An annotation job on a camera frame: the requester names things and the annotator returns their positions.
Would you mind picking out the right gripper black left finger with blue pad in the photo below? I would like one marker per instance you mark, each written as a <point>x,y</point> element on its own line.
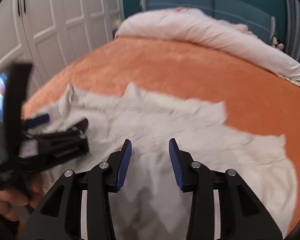
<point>58,215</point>

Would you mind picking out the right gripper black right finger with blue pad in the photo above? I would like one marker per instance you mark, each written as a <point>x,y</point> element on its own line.
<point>242,214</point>

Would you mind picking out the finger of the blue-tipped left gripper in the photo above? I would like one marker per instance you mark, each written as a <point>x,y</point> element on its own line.
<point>37,121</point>

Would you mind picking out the white padded jacket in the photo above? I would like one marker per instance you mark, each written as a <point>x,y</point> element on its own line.
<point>150,205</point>

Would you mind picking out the person's left hand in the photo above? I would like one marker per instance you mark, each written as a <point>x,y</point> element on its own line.
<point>12,197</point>

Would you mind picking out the white wardrobe with red stickers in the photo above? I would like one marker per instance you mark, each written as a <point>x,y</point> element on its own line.
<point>54,33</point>

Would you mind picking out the orange bed blanket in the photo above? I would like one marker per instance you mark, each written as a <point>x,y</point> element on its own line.
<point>256,101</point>

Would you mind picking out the white rolled duvet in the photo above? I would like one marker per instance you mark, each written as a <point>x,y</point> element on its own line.
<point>193,26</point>

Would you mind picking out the teal upholstered headboard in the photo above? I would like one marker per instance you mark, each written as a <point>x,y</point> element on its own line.
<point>259,22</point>

